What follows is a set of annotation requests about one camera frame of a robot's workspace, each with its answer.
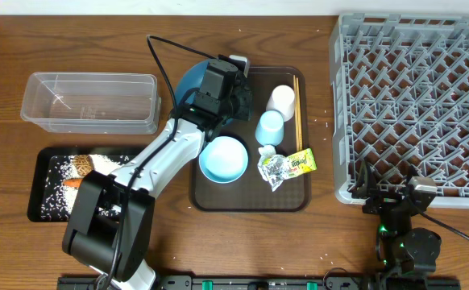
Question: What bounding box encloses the light blue cup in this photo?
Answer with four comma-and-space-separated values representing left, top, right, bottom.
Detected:
255, 110, 284, 147

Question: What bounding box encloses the black waste tray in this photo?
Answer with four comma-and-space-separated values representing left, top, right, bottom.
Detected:
27, 147, 142, 222

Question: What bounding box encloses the dark blue bowl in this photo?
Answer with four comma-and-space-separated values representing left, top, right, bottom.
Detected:
176, 59, 213, 125

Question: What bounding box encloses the light blue small bowl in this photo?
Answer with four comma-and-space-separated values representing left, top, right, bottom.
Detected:
198, 136, 249, 184

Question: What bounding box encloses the crumpled green snack wrapper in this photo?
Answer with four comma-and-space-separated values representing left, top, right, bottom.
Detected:
257, 148, 317, 192

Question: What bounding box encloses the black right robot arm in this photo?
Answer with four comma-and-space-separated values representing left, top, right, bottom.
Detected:
352, 161, 442, 289

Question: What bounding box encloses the grey dishwasher rack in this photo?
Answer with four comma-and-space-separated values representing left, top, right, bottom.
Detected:
330, 13, 469, 209

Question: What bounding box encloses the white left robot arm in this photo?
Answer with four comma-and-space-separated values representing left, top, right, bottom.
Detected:
62, 55, 253, 289

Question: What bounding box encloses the wooden chopstick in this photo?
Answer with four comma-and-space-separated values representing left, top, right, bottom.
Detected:
293, 75, 301, 151
293, 76, 303, 151

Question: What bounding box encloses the clear plastic bin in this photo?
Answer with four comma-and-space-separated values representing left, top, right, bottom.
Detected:
20, 72, 161, 135

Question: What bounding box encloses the orange carrot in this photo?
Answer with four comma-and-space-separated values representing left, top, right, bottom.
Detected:
63, 178, 83, 189

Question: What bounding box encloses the white crumpled tissue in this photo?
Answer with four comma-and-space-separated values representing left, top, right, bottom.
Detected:
258, 145, 276, 159

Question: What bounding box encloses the pink cup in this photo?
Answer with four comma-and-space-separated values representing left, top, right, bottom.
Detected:
266, 85, 296, 122

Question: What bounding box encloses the brown food scrap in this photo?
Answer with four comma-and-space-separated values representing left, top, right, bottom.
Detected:
72, 155, 94, 177

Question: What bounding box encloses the brown serving tray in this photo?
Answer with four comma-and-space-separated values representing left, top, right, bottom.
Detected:
189, 66, 311, 213

